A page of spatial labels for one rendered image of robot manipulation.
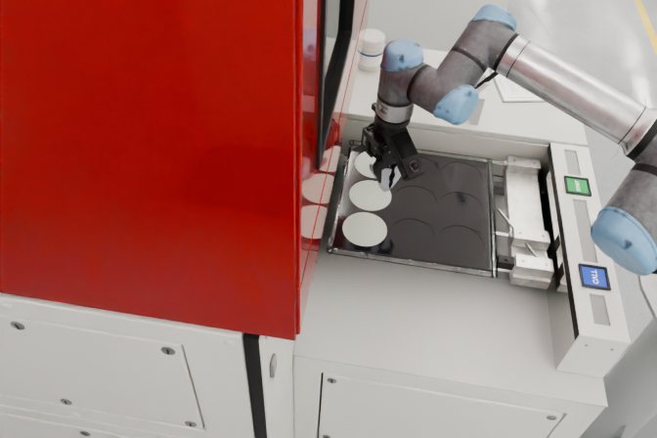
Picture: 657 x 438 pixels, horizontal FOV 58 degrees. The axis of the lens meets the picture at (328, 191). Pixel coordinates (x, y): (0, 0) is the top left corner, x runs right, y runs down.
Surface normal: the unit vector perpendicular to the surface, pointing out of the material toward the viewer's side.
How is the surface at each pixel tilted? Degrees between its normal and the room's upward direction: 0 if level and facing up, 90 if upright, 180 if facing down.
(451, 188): 0
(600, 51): 0
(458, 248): 0
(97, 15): 90
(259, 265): 90
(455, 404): 90
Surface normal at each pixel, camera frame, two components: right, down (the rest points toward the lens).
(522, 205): 0.04, -0.69
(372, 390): -0.16, 0.71
